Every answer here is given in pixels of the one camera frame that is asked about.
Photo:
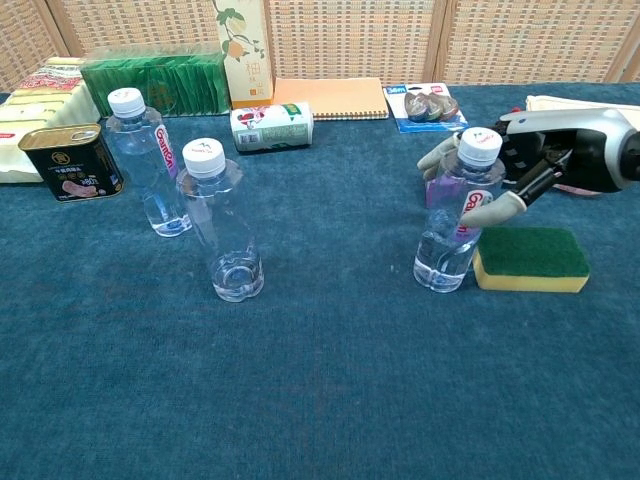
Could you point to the right robot hand grey fingertips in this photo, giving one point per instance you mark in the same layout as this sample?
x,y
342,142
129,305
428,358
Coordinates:
x,y
590,150

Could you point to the clear water bottle white cap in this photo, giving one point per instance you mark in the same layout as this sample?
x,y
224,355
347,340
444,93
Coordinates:
x,y
445,260
145,165
220,225

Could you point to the beige lidded food container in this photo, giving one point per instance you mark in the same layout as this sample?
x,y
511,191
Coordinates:
x,y
550,102

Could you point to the green yellow scrub sponge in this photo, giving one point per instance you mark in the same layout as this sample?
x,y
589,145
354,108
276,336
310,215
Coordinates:
x,y
530,250

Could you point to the small purple box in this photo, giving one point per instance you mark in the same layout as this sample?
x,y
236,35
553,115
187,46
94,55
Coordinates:
x,y
430,196

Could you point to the blue tape measure blister pack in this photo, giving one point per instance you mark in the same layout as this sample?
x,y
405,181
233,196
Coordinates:
x,y
425,107

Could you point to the woven wicker folding screen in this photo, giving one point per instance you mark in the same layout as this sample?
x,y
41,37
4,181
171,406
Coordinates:
x,y
350,40

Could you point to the orange spiral notebook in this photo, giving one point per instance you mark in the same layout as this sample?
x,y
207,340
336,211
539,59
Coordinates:
x,y
330,97

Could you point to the white green drink can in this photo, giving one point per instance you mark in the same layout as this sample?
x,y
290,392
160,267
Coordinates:
x,y
272,127

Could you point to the tall orange white carton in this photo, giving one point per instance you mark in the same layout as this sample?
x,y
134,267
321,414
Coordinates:
x,y
247,75

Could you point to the blue table cloth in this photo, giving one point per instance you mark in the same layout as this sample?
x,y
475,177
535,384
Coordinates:
x,y
320,375

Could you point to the clear box green sachets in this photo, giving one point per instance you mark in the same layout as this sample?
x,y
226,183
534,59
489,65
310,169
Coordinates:
x,y
190,80

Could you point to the black gold luncheon meat tin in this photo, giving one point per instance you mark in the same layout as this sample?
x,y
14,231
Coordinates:
x,y
75,165

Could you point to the yellow sponge multipack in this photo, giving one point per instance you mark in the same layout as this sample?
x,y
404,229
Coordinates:
x,y
35,105

